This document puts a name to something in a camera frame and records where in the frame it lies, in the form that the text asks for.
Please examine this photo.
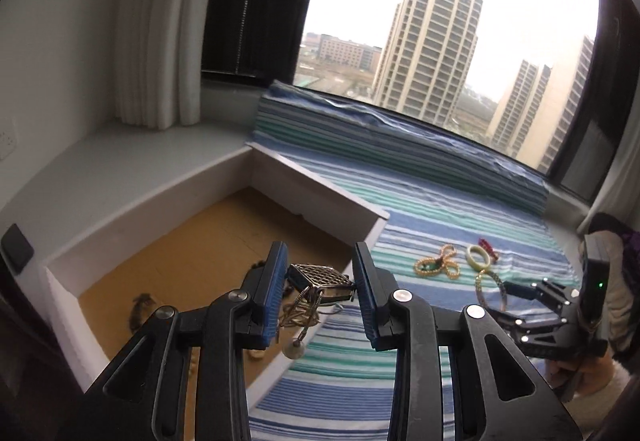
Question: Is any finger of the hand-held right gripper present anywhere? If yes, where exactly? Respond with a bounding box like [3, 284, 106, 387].
[487, 308, 576, 357]
[502, 278, 583, 317]

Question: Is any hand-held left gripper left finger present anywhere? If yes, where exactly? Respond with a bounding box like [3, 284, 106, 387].
[57, 241, 291, 441]

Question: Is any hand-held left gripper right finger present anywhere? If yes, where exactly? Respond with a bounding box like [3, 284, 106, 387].
[352, 241, 583, 441]

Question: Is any thin gold bangle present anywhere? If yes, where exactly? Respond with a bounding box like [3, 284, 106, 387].
[474, 270, 511, 312]

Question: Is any gold cage pendant necklace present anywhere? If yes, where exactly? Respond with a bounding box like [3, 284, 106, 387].
[276, 263, 357, 362]

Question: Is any long white cardboard box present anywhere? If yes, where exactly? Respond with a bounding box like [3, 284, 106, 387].
[40, 141, 391, 441]

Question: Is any person's leg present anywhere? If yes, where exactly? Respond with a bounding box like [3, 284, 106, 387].
[580, 214, 640, 362]

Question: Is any blue green striped bed sheet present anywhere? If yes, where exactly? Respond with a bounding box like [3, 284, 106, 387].
[245, 151, 576, 441]

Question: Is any pale jade bangle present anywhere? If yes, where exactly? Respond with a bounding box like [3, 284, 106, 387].
[466, 245, 493, 269]

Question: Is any striped long cushion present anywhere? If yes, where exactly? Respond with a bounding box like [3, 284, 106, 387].
[252, 80, 548, 217]

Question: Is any low wide building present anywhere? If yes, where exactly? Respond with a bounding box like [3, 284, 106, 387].
[317, 34, 383, 72]

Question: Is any black flat device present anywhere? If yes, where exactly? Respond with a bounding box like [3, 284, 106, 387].
[0, 223, 35, 274]

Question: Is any tall beige tower building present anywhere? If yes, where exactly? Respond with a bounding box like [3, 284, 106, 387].
[372, 0, 483, 127]

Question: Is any gold bead bracelet green stone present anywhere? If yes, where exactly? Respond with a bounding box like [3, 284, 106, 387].
[414, 244, 461, 279]

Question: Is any red bead bracelet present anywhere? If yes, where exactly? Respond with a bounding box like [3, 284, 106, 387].
[477, 237, 501, 263]

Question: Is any white wall socket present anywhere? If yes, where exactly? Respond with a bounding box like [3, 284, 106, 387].
[0, 118, 18, 162]

